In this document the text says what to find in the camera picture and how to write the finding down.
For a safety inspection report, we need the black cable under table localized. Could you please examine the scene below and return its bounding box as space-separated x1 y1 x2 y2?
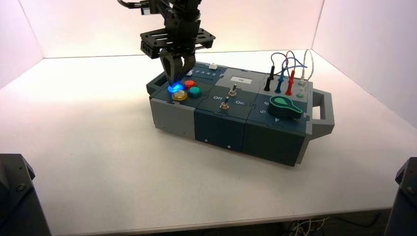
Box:
334 212 383 228

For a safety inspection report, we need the dark left arm base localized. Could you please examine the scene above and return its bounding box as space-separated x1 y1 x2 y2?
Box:
0 153 52 236

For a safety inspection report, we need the blue patch wire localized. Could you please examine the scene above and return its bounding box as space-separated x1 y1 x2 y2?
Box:
270 52 308 79

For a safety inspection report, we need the red patch wire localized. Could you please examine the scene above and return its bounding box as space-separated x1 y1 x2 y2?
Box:
284 50 298 79

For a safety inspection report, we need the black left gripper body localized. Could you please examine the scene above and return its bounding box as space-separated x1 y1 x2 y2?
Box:
140 9 217 60

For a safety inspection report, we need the blue round push button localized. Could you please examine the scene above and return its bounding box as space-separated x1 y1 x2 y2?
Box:
167 82 184 94

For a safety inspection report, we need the white patch wire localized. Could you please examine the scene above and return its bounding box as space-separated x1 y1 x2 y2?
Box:
302 49 315 83

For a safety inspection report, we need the green rotary knob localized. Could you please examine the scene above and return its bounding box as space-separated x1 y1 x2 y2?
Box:
268 95 303 120

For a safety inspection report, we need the small white display window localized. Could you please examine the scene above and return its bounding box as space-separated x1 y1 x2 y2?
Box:
230 76 254 85

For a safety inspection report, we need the white cable bundle under table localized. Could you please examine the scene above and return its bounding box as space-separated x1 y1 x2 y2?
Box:
282 217 330 236

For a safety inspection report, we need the yellow round push button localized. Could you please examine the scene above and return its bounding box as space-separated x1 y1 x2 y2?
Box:
171 90 189 102

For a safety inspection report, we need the grey and teal task box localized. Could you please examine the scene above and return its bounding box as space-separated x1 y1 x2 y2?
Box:
146 60 336 168

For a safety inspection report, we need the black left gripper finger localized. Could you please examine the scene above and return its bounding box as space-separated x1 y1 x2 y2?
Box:
159 55 182 88
178 53 197 79

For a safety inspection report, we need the dark right arm base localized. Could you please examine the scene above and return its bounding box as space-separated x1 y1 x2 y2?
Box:
384 156 417 236

